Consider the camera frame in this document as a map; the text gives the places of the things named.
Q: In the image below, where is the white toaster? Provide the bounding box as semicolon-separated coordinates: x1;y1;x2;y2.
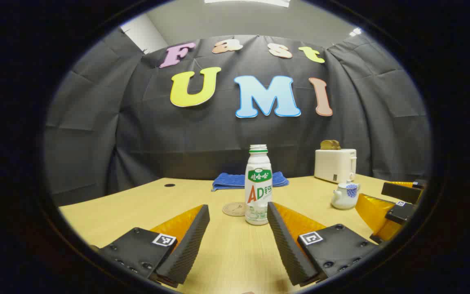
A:
314;149;357;183

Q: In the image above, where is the folded blue towel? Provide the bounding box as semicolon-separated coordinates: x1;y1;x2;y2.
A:
212;171;289;192

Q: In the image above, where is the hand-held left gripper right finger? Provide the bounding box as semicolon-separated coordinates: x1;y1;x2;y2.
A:
267;201;380;286

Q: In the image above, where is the round wooden coaster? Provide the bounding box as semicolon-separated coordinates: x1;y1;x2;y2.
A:
222;202;247;217

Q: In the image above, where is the white plastic water bottle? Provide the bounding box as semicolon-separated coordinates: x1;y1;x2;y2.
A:
244;144;273;226

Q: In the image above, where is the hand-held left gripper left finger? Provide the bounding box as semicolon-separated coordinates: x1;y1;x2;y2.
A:
96;204;210;288

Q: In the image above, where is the white blue-flower teacup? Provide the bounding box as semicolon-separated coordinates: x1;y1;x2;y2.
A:
331;186;361;210

